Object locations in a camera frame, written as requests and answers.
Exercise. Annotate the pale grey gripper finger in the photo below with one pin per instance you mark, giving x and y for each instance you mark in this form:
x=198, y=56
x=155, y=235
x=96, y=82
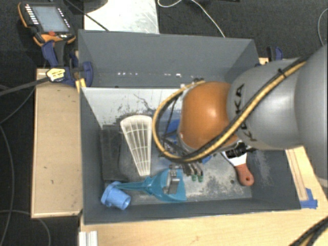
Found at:
x=174, y=186
x=174, y=174

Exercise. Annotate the teal plastic toy shovel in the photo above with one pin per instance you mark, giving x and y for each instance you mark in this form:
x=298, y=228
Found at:
x=156, y=188

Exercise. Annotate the white ribbed fan-shaped scoop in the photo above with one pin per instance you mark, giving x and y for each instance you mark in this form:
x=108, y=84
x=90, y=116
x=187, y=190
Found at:
x=138, y=142

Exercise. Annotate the light blue plastic cup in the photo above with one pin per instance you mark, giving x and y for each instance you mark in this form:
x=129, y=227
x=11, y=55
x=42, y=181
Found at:
x=115, y=197

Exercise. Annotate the dark green flat block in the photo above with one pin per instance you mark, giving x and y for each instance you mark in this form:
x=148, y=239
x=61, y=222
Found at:
x=110, y=152

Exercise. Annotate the grey metal bin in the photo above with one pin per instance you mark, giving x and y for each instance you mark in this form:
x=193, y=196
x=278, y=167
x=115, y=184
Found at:
x=159, y=58

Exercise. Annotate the pale wood board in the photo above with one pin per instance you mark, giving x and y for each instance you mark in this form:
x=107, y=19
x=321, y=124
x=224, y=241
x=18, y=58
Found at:
x=56, y=150

